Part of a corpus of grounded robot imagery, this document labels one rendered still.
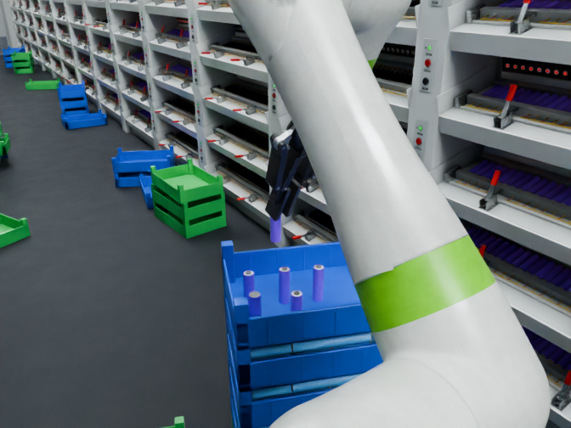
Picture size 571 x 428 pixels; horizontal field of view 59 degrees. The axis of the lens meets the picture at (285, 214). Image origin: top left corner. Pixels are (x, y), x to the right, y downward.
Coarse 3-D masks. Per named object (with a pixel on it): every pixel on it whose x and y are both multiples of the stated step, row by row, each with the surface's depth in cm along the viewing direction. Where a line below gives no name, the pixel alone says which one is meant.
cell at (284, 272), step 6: (282, 270) 81; (288, 270) 81; (282, 276) 81; (288, 276) 81; (282, 282) 82; (288, 282) 82; (282, 288) 82; (288, 288) 82; (282, 294) 83; (288, 294) 83; (282, 300) 83; (288, 300) 83
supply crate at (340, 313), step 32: (224, 256) 87; (256, 256) 90; (288, 256) 92; (320, 256) 93; (224, 288) 88; (256, 288) 88; (352, 288) 88; (256, 320) 72; (288, 320) 73; (320, 320) 74; (352, 320) 76
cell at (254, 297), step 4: (252, 292) 75; (256, 292) 75; (252, 296) 74; (256, 296) 74; (260, 296) 74; (252, 300) 74; (256, 300) 74; (260, 300) 75; (252, 304) 74; (256, 304) 74; (260, 304) 75; (252, 308) 74; (256, 308) 74; (260, 308) 75; (252, 312) 75; (256, 312) 75; (260, 312) 75; (252, 316) 75
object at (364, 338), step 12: (348, 336) 78; (360, 336) 78; (372, 336) 79; (264, 348) 76; (276, 348) 76; (288, 348) 76; (300, 348) 76; (312, 348) 77; (324, 348) 79; (252, 360) 77
